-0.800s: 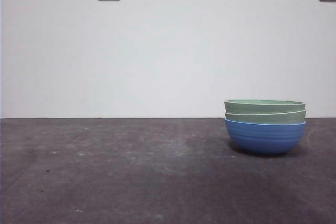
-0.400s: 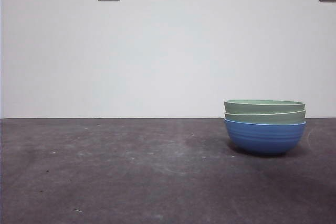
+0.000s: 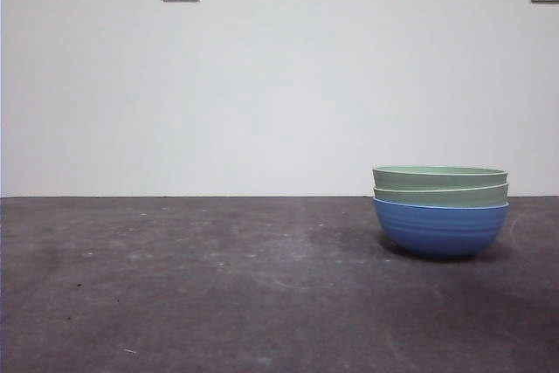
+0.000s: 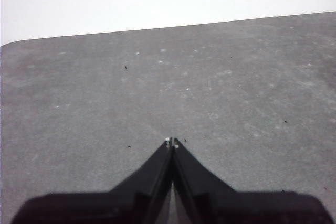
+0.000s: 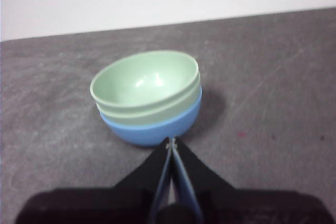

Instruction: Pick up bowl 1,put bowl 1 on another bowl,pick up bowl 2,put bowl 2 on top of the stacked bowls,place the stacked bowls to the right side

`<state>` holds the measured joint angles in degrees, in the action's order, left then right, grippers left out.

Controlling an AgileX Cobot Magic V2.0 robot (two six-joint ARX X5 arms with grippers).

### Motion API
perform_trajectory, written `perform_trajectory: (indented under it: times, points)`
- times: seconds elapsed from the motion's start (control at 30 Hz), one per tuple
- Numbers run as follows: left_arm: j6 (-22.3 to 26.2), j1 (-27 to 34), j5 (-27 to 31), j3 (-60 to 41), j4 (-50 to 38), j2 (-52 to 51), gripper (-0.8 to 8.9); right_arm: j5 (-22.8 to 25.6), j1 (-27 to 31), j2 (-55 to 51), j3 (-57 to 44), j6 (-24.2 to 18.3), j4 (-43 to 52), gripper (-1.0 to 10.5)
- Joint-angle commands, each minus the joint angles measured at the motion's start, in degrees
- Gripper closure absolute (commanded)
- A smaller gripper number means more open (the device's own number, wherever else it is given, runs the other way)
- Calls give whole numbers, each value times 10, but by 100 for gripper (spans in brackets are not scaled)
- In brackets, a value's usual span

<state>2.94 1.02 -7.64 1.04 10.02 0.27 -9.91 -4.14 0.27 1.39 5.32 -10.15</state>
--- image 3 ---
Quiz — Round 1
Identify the green ribbed bowl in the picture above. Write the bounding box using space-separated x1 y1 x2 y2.
371 165 510 190
372 181 511 209

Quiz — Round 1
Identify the blue ribbed bowl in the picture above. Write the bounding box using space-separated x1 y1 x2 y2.
372 197 511 259

